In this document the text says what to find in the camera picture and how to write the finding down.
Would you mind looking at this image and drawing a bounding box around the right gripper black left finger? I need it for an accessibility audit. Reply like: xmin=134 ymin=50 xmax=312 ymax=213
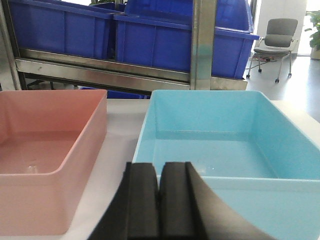
xmin=88 ymin=162 xmax=159 ymax=240

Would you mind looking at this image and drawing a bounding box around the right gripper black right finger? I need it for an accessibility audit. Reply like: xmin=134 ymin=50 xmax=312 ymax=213
xmin=159 ymin=162 xmax=273 ymax=240

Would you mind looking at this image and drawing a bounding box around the light blue plastic box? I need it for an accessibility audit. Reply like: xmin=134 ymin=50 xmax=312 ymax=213
xmin=133 ymin=90 xmax=320 ymax=240

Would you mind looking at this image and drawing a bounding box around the pink plastic box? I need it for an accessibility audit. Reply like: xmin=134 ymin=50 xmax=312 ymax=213
xmin=0 ymin=89 xmax=107 ymax=236

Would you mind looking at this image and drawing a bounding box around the stainless steel shelf rack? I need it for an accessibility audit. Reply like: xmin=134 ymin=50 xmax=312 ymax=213
xmin=0 ymin=0 xmax=247 ymax=92

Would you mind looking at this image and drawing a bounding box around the blue storage bin middle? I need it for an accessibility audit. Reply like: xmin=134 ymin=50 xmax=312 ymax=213
xmin=114 ymin=14 xmax=192 ymax=72

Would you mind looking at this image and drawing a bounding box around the blue storage bin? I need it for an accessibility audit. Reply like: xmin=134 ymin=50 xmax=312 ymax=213
xmin=124 ymin=0 xmax=259 ymax=79
xmin=8 ymin=0 xmax=116 ymax=60
xmin=114 ymin=14 xmax=192 ymax=72

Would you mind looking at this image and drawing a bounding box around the blue storage bin right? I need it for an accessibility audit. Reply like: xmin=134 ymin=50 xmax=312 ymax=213
xmin=124 ymin=0 xmax=259 ymax=79

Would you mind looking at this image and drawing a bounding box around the blue storage bin left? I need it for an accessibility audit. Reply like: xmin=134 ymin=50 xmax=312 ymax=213
xmin=8 ymin=0 xmax=116 ymax=60

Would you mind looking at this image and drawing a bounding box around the grey office chair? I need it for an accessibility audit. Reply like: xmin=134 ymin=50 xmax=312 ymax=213
xmin=253 ymin=18 xmax=298 ymax=83

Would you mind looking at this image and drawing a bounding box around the green potted plant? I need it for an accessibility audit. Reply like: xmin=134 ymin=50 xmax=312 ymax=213
xmin=304 ymin=10 xmax=320 ymax=60

